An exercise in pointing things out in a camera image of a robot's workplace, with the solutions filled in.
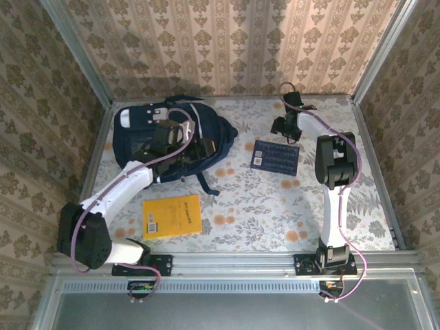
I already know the aluminium table side rail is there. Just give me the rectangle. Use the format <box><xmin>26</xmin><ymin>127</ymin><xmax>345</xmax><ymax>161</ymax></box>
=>
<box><xmin>65</xmin><ymin>102</ymin><xmax>114</xmax><ymax>252</ymax></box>
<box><xmin>350</xmin><ymin>98</ymin><xmax>409</xmax><ymax>251</ymax></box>

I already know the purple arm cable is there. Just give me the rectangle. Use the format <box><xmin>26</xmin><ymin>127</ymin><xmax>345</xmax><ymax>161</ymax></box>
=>
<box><xmin>280</xmin><ymin>81</ymin><xmax>369</xmax><ymax>303</ymax></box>
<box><xmin>70</xmin><ymin>108</ymin><xmax>200</xmax><ymax>304</ymax></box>

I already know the yellow book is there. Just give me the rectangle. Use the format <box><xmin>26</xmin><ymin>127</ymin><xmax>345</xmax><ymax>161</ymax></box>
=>
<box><xmin>142</xmin><ymin>194</ymin><xmax>204</xmax><ymax>241</ymax></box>

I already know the navy blue backpack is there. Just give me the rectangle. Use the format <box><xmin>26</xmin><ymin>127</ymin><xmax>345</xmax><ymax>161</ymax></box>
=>
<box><xmin>112</xmin><ymin>96</ymin><xmax>239</xmax><ymax>197</ymax></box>

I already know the small circuit board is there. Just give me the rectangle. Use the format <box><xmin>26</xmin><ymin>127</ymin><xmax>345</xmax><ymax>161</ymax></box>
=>
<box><xmin>319</xmin><ymin>280</ymin><xmax>344</xmax><ymax>298</ymax></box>
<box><xmin>127</xmin><ymin>280</ymin><xmax>155</xmax><ymax>299</ymax></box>

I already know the aluminium corner post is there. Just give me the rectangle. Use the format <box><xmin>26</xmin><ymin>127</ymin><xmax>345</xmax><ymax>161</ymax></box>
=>
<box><xmin>350</xmin><ymin>0</ymin><xmax>424</xmax><ymax>104</ymax></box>
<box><xmin>41</xmin><ymin>0</ymin><xmax>114</xmax><ymax>108</ymax></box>

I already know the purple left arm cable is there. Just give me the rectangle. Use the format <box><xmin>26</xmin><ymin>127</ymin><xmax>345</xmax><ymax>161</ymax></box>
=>
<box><xmin>70</xmin><ymin>108</ymin><xmax>200</xmax><ymax>304</ymax></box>

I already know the aluminium table edge rail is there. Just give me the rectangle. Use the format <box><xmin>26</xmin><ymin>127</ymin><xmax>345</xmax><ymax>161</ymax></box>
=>
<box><xmin>111</xmin><ymin>95</ymin><xmax>353</xmax><ymax>102</ymax></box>

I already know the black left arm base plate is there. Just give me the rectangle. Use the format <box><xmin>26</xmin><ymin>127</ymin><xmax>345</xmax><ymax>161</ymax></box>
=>
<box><xmin>111</xmin><ymin>253</ymin><xmax>173</xmax><ymax>278</ymax></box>

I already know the grey metal sheet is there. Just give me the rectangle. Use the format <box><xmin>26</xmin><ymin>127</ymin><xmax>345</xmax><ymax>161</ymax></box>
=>
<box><xmin>32</xmin><ymin>267</ymin><xmax>440</xmax><ymax>330</ymax></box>

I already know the navy blue book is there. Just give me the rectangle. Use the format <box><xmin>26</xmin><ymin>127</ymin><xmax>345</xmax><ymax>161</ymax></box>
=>
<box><xmin>250</xmin><ymin>139</ymin><xmax>300</xmax><ymax>177</ymax></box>

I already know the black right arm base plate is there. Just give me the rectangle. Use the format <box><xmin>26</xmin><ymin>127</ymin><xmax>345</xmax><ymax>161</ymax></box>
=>
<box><xmin>294</xmin><ymin>253</ymin><xmax>358</xmax><ymax>278</ymax></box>

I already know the wide aluminium mounting rail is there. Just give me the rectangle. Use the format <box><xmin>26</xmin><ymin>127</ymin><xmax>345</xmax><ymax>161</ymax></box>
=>
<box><xmin>51</xmin><ymin>250</ymin><xmax>423</xmax><ymax>278</ymax></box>

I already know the grey slotted cable duct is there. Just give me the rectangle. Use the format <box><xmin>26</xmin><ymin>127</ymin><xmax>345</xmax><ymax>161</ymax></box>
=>
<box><xmin>63</xmin><ymin>278</ymin><xmax>322</xmax><ymax>294</ymax></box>

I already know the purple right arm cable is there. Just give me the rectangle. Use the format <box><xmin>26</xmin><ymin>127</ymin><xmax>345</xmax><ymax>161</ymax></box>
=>
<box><xmin>280</xmin><ymin>81</ymin><xmax>369</xmax><ymax>303</ymax></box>

